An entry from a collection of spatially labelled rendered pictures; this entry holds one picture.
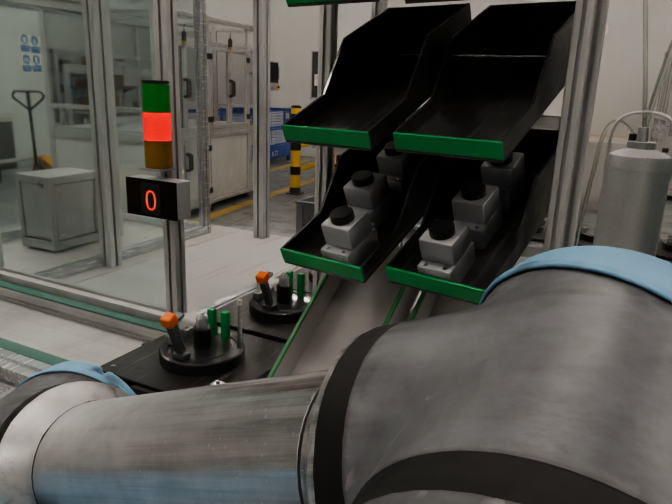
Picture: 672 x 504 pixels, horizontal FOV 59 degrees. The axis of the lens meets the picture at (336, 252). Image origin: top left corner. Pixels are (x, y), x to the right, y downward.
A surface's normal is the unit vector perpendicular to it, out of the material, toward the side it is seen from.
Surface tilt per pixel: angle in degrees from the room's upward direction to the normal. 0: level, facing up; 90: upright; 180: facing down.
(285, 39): 90
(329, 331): 45
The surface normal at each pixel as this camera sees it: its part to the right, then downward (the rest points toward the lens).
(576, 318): -0.21, -0.91
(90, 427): -0.59, -0.66
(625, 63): -0.33, 0.25
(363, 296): -0.40, -0.55
